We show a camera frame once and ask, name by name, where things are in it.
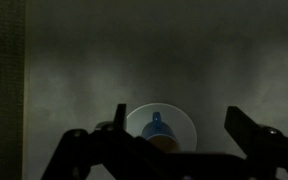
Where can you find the blue ceramic mug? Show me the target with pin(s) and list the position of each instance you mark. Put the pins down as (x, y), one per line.
(159, 134)

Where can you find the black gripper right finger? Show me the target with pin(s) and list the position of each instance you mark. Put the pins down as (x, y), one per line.
(252, 138)

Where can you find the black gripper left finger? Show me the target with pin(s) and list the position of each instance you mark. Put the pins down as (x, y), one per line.
(119, 121)

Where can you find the white round plate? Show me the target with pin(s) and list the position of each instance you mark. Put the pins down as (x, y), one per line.
(180, 123)

